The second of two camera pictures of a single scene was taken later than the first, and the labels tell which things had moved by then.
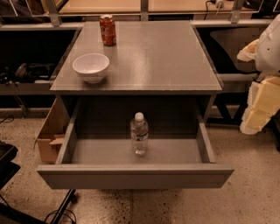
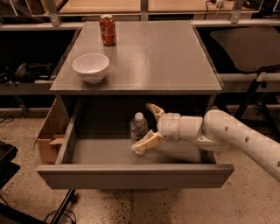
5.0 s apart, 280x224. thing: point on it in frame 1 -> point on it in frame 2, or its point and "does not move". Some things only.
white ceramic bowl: (91, 66) does not move
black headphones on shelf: (27, 71) does not move
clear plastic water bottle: (139, 134) does not move
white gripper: (269, 49) -> (168, 127)
